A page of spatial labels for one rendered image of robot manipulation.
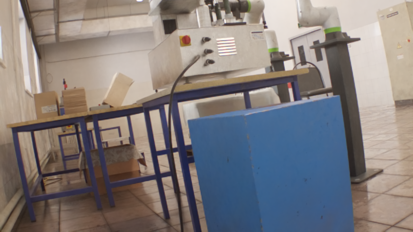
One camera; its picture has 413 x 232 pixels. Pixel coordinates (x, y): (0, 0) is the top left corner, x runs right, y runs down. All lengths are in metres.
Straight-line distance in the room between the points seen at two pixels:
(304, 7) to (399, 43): 4.97
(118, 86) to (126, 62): 8.89
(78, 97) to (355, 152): 2.32
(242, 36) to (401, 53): 5.58
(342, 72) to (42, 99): 2.51
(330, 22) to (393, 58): 4.99
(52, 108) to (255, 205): 2.48
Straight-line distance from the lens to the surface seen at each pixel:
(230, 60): 1.77
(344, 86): 2.33
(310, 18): 2.35
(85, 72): 12.11
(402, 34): 7.14
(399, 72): 7.25
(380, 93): 8.10
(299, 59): 10.15
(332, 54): 2.37
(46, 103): 3.33
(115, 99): 3.45
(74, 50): 12.24
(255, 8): 2.23
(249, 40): 1.85
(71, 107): 3.24
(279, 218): 1.19
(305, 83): 4.17
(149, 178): 2.80
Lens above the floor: 0.64
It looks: 1 degrees up
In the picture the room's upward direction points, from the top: 10 degrees counter-clockwise
